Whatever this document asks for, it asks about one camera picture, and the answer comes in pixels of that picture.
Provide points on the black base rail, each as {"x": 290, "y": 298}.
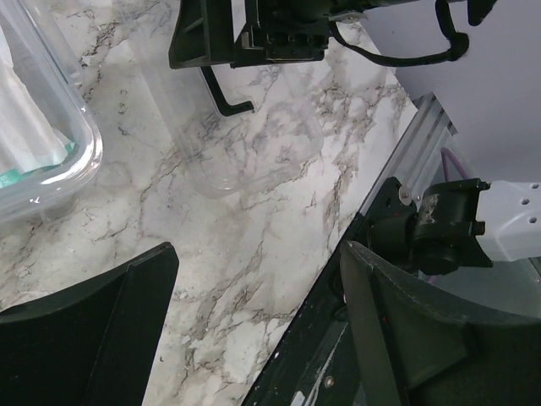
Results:
{"x": 314, "y": 362}

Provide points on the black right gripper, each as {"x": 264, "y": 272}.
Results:
{"x": 263, "y": 32}

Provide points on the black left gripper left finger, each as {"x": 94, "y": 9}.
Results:
{"x": 93, "y": 343}

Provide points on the teal white dressing packet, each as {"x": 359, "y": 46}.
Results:
{"x": 29, "y": 144}

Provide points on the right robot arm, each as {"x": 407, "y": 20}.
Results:
{"x": 468, "y": 223}

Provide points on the clear plastic tray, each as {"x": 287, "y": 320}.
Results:
{"x": 47, "y": 66}

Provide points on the clear box lid black handle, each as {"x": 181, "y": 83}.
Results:
{"x": 255, "y": 149}

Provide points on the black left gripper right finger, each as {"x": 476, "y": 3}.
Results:
{"x": 419, "y": 345}

